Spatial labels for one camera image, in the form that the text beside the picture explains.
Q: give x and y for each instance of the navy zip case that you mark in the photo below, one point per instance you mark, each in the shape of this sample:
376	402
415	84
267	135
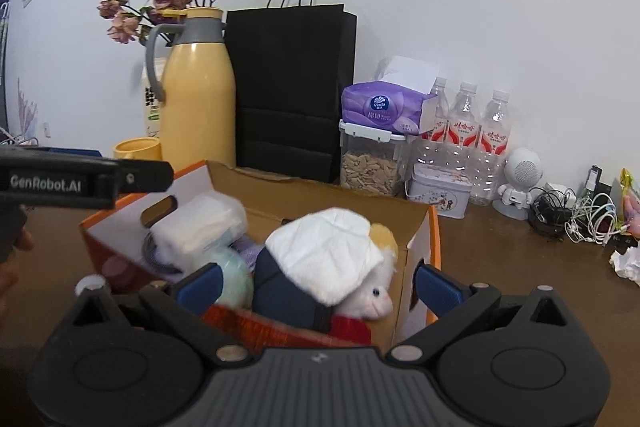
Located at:
280	292

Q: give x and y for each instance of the purple tissue pack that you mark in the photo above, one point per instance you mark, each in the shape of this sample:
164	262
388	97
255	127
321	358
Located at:
380	107

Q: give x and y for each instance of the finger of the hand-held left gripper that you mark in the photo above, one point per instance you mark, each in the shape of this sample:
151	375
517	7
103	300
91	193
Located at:
147	176
82	153

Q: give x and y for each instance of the crumpled white tissue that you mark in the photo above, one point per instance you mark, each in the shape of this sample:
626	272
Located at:
627	264

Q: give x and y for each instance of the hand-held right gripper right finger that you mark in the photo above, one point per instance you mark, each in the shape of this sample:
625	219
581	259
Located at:
437	287

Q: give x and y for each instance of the clear snack container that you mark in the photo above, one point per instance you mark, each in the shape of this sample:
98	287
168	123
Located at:
370	167

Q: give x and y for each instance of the yellow thermos jug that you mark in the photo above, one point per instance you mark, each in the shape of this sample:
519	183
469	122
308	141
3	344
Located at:
200	97

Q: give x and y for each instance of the purple woven pouch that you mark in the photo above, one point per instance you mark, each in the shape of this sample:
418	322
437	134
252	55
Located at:
247	247

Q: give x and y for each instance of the colourful snack packets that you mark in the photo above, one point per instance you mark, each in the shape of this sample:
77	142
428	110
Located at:
630	202

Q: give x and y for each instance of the plush toy with white hat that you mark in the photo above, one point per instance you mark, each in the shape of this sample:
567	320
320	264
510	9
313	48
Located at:
325	252

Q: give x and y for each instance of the white robot speaker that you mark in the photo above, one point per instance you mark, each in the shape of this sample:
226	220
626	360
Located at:
522	172

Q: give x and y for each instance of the white milk carton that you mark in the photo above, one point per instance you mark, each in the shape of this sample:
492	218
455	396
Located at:
150	117

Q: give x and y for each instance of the clear water bottle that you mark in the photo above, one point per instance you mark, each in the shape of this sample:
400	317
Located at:
462	127
437	122
492	142

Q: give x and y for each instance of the white cloth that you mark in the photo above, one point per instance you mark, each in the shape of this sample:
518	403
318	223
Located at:
200	222

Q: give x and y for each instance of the yellow white plush toy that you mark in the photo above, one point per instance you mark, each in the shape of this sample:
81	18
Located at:
372	299

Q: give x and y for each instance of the black paper bag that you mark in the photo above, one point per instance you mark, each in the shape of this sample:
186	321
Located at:
290	82

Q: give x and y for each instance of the black adapter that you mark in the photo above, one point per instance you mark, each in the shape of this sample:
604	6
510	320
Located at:
595	179

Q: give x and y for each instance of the orange cardboard box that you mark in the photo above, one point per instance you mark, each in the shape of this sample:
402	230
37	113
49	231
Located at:
280	202

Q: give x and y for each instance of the yellow mug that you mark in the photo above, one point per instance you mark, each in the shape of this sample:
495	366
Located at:
137	149

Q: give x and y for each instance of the white printed tin box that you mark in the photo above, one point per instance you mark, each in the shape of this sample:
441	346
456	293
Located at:
437	197

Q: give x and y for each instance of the person's left hand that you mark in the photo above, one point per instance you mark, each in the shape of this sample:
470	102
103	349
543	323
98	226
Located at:
24	241

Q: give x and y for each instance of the iridescent glitter bag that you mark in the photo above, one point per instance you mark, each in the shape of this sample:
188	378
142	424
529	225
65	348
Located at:
232	277

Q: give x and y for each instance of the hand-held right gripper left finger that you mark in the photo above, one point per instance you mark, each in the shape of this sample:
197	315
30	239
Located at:
202	285

